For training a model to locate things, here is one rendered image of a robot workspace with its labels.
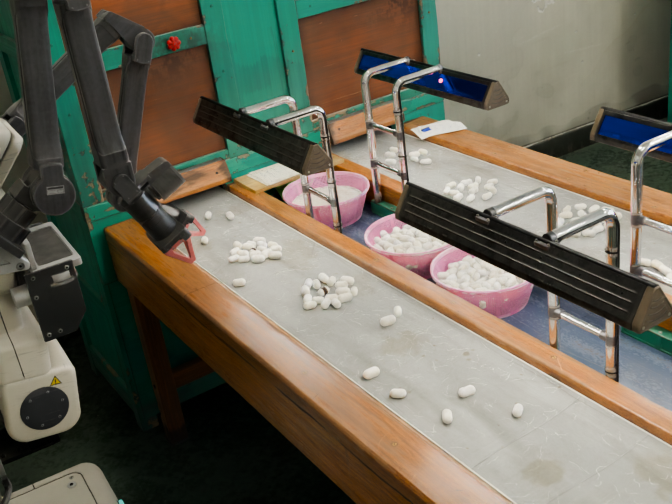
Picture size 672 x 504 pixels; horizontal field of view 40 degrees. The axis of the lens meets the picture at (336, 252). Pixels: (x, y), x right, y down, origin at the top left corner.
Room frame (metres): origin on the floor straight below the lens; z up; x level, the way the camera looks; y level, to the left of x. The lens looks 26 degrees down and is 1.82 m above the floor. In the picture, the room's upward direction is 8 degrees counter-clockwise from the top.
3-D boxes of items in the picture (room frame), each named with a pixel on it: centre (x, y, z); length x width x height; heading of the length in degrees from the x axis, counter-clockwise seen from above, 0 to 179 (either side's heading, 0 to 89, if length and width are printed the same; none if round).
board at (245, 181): (2.76, 0.11, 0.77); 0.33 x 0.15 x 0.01; 120
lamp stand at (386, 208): (2.52, -0.26, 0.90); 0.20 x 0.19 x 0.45; 30
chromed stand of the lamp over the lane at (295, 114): (2.32, 0.09, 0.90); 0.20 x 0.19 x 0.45; 30
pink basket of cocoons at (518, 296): (1.94, -0.35, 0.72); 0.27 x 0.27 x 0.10
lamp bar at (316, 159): (2.28, 0.16, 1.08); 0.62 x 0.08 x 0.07; 30
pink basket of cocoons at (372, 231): (2.19, -0.21, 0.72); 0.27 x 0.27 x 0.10
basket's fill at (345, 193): (2.57, 0.00, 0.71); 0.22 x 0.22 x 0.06
